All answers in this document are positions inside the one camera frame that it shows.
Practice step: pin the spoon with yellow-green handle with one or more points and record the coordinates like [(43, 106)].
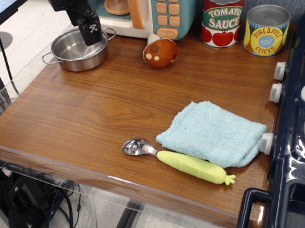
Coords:
[(196, 167)]

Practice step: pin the pineapple slices can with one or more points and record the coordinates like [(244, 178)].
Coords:
[(266, 29)]

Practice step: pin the small steel pot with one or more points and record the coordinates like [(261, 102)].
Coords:
[(72, 54)]

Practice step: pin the white stove knob middle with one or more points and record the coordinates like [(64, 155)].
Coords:
[(275, 93)]

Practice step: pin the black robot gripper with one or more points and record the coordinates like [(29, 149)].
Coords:
[(81, 14)]

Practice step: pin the white stove knob lower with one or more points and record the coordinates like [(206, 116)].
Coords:
[(266, 143)]

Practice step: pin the teal toy microwave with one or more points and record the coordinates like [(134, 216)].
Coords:
[(139, 18)]

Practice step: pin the white stove knob upper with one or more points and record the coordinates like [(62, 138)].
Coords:
[(279, 71)]

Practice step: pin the dark blue toy stove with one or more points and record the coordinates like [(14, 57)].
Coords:
[(285, 199)]

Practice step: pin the brown plush mushroom toy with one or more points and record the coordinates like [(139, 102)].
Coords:
[(159, 52)]

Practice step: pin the light blue folded cloth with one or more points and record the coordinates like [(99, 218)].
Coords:
[(208, 132)]

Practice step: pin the tomato sauce can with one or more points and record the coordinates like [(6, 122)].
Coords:
[(221, 22)]

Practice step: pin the white stove knob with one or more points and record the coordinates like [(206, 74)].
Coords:
[(266, 143), (279, 71), (275, 93)]

